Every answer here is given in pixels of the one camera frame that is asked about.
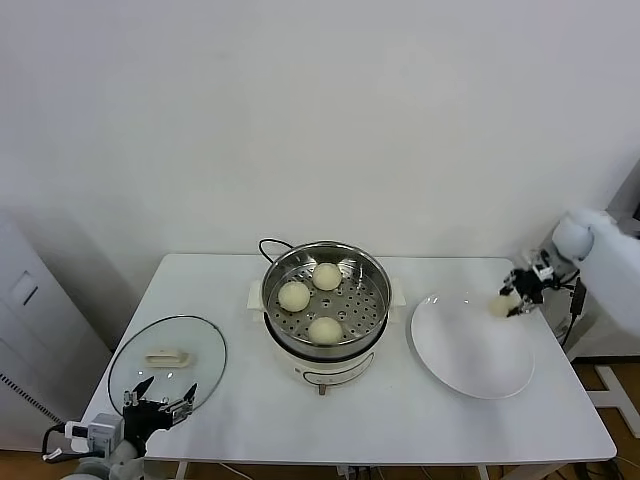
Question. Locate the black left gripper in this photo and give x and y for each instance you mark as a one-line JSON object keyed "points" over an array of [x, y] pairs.
{"points": [[146, 422]]}

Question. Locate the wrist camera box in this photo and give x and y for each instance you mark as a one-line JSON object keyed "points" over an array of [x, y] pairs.
{"points": [[542, 270], [100, 431]]}

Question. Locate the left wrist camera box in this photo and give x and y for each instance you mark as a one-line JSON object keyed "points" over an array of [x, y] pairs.
{"points": [[100, 431]]}

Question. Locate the white round plate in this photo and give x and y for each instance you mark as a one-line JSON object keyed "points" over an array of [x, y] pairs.
{"points": [[465, 355]]}

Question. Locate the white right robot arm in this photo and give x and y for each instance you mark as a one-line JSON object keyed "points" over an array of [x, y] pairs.
{"points": [[615, 280]]}

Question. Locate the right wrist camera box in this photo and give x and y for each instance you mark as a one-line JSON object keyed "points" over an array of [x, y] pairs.
{"points": [[542, 270]]}

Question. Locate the white steamed baozi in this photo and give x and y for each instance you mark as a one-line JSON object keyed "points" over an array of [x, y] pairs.
{"points": [[500, 307], [293, 296], [326, 276], [325, 331]]}

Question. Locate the perforated steel steamer basket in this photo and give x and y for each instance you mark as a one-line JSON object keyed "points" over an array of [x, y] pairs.
{"points": [[360, 310]]}

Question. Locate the white table leg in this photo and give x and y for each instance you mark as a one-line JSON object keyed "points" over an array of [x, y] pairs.
{"points": [[182, 471], [483, 472]]}

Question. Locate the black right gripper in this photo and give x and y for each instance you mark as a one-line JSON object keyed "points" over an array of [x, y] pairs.
{"points": [[527, 286]]}

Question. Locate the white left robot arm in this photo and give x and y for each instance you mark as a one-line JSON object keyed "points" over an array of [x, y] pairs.
{"points": [[122, 462]]}

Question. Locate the grey monitor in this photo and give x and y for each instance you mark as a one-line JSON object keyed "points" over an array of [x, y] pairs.
{"points": [[627, 190]]}

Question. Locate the round glass pot lid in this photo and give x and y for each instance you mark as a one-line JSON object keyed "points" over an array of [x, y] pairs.
{"points": [[200, 345]]}

